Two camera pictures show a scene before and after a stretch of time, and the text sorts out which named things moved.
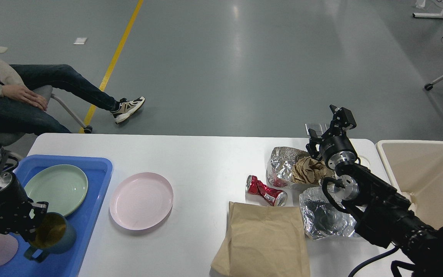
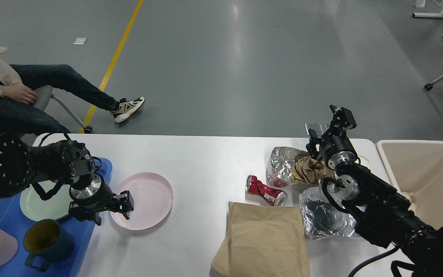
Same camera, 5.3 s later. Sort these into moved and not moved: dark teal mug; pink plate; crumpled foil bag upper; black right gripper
Moved: dark teal mug
Not moved: crumpled foil bag upper; pink plate; black right gripper
